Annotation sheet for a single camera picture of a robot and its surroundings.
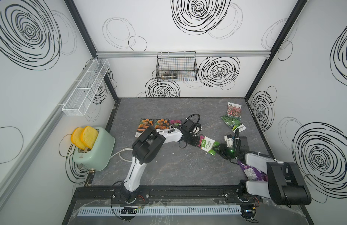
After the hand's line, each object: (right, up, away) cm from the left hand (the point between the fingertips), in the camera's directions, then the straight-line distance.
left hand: (199, 143), depth 93 cm
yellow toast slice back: (-68, +8, -21) cm, 72 cm away
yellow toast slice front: (-64, +8, -17) cm, 67 cm away
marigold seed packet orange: (-27, +12, +11) cm, 31 cm away
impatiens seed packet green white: (-16, +13, +10) cm, 23 cm away
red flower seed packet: (+31, +23, +19) cm, 43 cm away
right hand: (+10, -3, -4) cm, 11 cm away
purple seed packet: (+28, -13, -15) cm, 34 cm away
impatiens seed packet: (+6, 0, 0) cm, 6 cm away
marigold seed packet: (-40, +12, +10) cm, 43 cm away
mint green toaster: (-58, -3, -18) cm, 61 cm away
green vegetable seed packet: (+28, +13, +11) cm, 33 cm away
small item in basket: (-19, +45, -5) cm, 49 cm away
